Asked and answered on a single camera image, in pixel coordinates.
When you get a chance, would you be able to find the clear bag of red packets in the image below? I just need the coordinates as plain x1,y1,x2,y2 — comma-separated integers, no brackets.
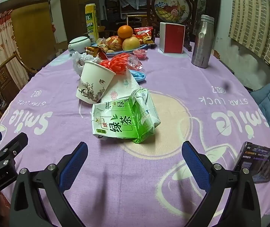
125,54,145,70

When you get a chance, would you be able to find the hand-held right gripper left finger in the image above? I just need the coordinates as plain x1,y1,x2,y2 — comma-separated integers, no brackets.
9,141,88,227

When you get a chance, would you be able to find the red jelly cup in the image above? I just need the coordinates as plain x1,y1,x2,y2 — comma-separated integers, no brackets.
132,49,149,60

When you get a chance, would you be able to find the brick pattern wall cloth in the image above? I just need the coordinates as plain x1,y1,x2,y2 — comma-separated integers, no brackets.
228,0,270,79

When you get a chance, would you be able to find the orange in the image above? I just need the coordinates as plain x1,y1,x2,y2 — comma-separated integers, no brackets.
117,25,135,39

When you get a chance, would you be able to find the red wrapped pastry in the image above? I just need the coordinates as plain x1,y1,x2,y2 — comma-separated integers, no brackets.
104,35,123,50

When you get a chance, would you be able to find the blue oval plate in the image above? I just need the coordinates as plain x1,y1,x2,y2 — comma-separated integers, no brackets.
91,43,148,57

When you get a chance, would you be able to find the open red snack bag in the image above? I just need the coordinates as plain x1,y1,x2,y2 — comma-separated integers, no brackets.
85,46,108,61

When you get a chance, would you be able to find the curved wooden armchair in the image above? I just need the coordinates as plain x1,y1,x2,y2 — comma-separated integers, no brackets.
0,51,39,123

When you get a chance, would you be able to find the pile of walnuts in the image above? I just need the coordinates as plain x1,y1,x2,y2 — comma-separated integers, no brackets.
97,44,114,54

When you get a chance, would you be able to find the steel drinking bottle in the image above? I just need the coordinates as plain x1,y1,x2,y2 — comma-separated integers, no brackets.
191,15,215,68

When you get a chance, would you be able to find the red mesh fruit net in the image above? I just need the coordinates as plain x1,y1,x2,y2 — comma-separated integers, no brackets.
99,53,132,74

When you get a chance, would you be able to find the round embroidered table screen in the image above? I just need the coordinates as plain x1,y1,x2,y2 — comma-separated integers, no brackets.
147,0,195,51

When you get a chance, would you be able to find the rose print paper napkin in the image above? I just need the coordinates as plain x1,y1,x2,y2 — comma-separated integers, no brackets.
101,72,140,103

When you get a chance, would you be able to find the white ceramic jar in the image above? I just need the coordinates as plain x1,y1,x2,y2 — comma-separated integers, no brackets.
68,36,91,52

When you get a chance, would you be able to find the blue face mask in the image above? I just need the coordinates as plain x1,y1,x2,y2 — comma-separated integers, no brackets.
128,69,147,83

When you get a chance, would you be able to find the crushed green tea carton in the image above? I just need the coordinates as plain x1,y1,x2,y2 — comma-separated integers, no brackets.
91,88,161,144

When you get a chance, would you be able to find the small red snack packet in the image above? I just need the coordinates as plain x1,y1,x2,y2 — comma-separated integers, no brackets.
134,27,155,45

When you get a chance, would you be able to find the wooden chair back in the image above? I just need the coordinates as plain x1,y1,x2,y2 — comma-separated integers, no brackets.
126,14,156,37

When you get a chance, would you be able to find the yellow apple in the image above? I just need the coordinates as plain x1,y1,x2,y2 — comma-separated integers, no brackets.
122,36,141,51

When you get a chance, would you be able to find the dark brown wardrobe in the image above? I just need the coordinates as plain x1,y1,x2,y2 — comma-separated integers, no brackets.
59,0,101,50

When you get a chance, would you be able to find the hanging scroll painting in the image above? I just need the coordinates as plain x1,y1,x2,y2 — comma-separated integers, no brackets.
195,0,207,29

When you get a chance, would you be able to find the black printed box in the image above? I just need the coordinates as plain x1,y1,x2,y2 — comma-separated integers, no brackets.
233,142,270,183

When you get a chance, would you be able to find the white embroidered curtain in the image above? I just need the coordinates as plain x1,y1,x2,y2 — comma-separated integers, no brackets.
0,9,29,90

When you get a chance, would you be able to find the painted paper cup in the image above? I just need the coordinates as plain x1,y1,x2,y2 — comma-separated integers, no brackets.
75,61,116,104

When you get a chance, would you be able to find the white and red box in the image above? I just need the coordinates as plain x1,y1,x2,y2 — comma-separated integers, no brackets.
159,22,186,54

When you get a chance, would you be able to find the yellow wooden door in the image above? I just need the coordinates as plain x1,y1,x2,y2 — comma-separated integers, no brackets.
12,1,56,70

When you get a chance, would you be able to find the crumpled white plastic wrap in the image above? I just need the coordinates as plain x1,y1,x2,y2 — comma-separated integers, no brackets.
72,51,100,78

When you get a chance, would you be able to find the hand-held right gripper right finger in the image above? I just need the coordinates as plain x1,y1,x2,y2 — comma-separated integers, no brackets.
182,141,262,227

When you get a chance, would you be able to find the tall yellow carton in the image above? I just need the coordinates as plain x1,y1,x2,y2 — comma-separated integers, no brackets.
85,3,99,44

